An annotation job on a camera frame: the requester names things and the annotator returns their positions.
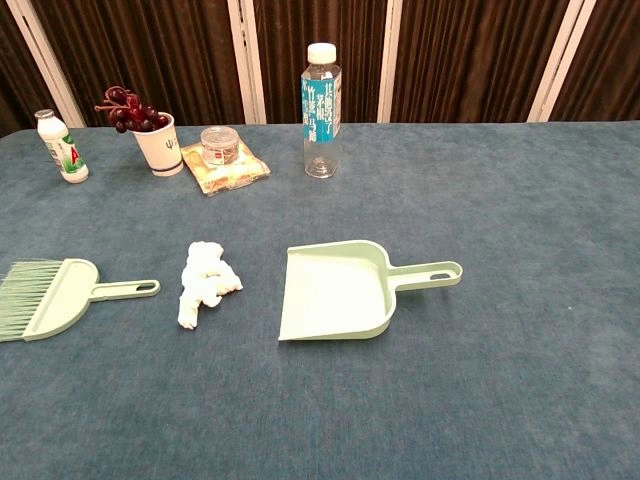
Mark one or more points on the mint green hand broom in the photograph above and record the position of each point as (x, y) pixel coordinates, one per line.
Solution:
(65, 295)

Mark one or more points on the yellow snack packet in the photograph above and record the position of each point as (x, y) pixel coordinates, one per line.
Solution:
(230, 180)

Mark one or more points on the dark red grape bunch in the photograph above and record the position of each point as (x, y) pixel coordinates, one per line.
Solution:
(137, 117)

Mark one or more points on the clear round plastic jar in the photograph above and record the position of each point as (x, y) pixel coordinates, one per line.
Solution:
(220, 147)

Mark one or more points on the clear bottle with blue label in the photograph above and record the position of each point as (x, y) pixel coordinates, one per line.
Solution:
(321, 115)

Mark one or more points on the brown pleated curtain panel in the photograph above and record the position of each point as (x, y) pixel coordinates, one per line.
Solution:
(150, 50)
(285, 60)
(475, 60)
(10, 90)
(610, 60)

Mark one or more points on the mint green dustpan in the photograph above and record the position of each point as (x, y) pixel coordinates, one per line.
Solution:
(335, 295)

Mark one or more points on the white paper cup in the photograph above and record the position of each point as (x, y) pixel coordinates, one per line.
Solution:
(160, 150)

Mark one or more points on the blue felt table cover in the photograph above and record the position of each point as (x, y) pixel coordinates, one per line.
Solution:
(450, 400)

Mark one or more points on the white partition frame post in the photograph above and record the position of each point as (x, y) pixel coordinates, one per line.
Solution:
(244, 60)
(45, 62)
(560, 60)
(389, 60)

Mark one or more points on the small white milk bottle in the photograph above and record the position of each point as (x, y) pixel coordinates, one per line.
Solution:
(62, 145)

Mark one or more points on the white tissue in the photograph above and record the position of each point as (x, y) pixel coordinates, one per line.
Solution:
(205, 280)

